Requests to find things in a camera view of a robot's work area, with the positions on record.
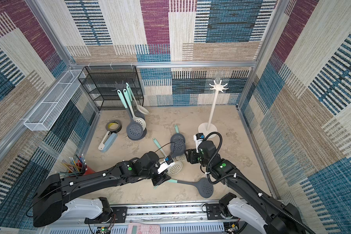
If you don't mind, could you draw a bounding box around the grey skimmer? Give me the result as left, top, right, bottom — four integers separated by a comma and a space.
170, 125, 186, 157
168, 178, 214, 199
117, 89, 143, 140

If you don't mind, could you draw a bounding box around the white skimmer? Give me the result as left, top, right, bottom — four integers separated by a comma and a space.
123, 89, 146, 130
176, 155, 187, 161
152, 138, 183, 176

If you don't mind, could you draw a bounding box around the white skimmer mint handle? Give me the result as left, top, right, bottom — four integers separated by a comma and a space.
126, 83, 149, 115

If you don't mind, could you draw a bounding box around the grey utensil rack stand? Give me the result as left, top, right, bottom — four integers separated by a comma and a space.
115, 82, 147, 139

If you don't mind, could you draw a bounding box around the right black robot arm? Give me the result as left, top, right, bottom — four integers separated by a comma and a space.
185, 140, 313, 234

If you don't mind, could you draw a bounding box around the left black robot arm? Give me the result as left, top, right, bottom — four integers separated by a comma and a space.
30, 151, 174, 228

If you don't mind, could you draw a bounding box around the white utensil rack stand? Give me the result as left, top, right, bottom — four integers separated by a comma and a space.
197, 78, 229, 139

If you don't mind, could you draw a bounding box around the black mesh shelf rack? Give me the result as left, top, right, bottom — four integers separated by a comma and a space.
79, 65, 144, 111

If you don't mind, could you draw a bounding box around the pink calculator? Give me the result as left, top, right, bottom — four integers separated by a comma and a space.
126, 223, 161, 234

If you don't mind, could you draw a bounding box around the red pencil cup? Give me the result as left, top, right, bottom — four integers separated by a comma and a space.
57, 154, 95, 177

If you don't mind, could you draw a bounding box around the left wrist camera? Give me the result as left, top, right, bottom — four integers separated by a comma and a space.
158, 156, 175, 174

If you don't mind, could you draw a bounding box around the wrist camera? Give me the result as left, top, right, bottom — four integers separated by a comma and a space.
194, 133, 204, 153
158, 156, 175, 174

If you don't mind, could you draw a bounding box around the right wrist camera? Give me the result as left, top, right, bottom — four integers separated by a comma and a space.
194, 133, 204, 153

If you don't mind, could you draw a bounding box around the grey duct tape roll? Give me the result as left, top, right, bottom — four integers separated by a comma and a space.
105, 120, 122, 133

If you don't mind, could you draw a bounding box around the white wire wall basket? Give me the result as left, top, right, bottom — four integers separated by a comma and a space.
24, 70, 82, 131

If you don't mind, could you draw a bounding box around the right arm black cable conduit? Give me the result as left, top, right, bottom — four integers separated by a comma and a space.
197, 131, 316, 234

